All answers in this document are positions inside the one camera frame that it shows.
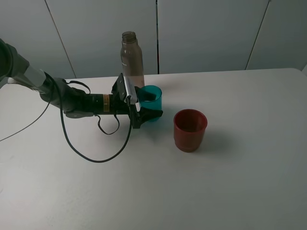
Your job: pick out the red plastic cup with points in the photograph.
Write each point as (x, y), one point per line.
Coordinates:
(189, 129)

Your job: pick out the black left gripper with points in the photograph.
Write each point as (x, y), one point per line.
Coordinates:
(121, 107)

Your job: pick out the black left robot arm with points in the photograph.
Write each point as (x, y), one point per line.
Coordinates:
(75, 103)

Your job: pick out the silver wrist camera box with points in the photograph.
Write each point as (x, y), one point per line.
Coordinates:
(131, 95)

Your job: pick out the teal translucent plastic cup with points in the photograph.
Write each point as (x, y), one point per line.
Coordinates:
(152, 104)

